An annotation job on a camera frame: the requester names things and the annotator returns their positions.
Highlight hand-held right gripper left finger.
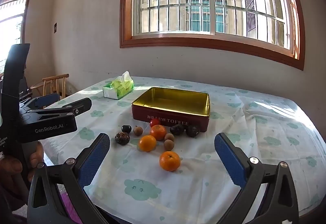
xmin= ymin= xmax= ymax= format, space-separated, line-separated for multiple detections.
xmin=28 ymin=133 xmax=110 ymax=224

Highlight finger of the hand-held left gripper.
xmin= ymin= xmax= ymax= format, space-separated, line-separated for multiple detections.
xmin=19 ymin=93 xmax=60 ymax=110
xmin=25 ymin=97 xmax=92 ymax=119

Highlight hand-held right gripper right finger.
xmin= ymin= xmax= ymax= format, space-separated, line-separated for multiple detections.
xmin=214 ymin=133 xmax=299 ymax=224

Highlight dark wrinkled passion fruit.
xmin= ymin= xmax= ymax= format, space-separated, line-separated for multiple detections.
xmin=115 ymin=132 xmax=130 ymax=145
xmin=185 ymin=124 xmax=200 ymax=138
xmin=170 ymin=124 xmax=185 ymax=136

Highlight orange mandarin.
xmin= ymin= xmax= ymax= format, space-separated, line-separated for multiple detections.
xmin=139 ymin=135 xmax=157 ymax=152
xmin=149 ymin=125 xmax=167 ymax=141
xmin=159 ymin=151 xmax=181 ymax=172

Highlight dark red gold-lined tin box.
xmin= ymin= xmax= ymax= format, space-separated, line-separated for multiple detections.
xmin=132 ymin=87 xmax=210 ymax=133

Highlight person's left forearm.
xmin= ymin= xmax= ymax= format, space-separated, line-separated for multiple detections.
xmin=0 ymin=186 xmax=29 ymax=224

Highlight person's left hand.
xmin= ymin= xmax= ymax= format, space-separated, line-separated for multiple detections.
xmin=0 ymin=141 xmax=45 ymax=189

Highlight wooden chair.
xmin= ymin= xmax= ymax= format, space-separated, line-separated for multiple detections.
xmin=30 ymin=73 xmax=70 ymax=101

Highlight dark furniture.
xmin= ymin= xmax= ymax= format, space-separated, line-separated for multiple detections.
xmin=19 ymin=75 xmax=33 ymax=98

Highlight white cloud-print tablecloth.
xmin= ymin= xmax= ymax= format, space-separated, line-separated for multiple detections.
xmin=38 ymin=76 xmax=326 ymax=224

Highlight green tissue pack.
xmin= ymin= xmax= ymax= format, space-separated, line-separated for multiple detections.
xmin=102 ymin=71 xmax=134 ymax=100

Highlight wooden framed side window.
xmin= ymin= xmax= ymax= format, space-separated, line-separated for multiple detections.
xmin=0 ymin=0 xmax=33 ymax=72

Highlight wooden framed barred window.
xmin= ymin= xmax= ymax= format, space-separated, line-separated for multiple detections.
xmin=120 ymin=0 xmax=305 ymax=71

